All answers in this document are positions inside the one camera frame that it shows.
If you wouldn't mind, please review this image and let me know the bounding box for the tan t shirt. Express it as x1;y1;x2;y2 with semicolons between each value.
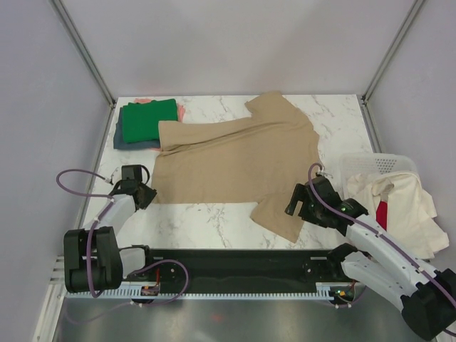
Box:
152;92;320;243

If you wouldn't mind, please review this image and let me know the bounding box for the red t shirt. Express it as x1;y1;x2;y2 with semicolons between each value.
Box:
376;200;388;230

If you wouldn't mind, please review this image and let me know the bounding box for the cream t shirt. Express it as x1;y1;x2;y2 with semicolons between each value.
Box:
346;171;450;259

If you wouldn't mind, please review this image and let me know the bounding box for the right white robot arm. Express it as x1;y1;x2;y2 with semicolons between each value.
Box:
285;175;455;341

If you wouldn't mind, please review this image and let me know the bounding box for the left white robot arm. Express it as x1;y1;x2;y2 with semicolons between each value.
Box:
56;165;157;298

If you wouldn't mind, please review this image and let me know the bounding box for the folded blue t shirt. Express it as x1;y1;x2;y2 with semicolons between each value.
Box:
113;108;160;151

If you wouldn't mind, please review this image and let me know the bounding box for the folded green t shirt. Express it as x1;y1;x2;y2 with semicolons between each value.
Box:
121;99;178;143

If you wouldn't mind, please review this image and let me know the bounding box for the white plastic basket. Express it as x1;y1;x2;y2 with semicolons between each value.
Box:
339;152;418;199

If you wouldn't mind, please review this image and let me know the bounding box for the folded pink t shirt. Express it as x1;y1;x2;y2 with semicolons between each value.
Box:
130;103;185;151

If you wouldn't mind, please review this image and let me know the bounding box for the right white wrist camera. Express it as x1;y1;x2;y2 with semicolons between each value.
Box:
316;167;334;180

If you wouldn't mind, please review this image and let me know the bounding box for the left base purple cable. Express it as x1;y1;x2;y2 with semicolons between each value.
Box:
128;259;192;309

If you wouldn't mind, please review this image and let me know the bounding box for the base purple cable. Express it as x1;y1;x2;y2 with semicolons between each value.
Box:
326;281;368;310
128;259;192;309

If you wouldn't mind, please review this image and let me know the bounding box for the white cable duct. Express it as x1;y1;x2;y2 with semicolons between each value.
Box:
66;283;336;300

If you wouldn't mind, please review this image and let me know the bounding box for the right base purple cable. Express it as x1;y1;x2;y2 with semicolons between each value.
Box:
326;281;368;310

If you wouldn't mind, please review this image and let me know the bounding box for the left aluminium frame post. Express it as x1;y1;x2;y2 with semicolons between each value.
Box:
50;0;116;108

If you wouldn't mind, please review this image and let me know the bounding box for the aluminium frame post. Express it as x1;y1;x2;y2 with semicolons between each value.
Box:
361;0;427;105
50;0;116;108

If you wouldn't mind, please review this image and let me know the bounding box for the right aluminium frame post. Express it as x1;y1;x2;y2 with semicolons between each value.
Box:
361;0;427;105

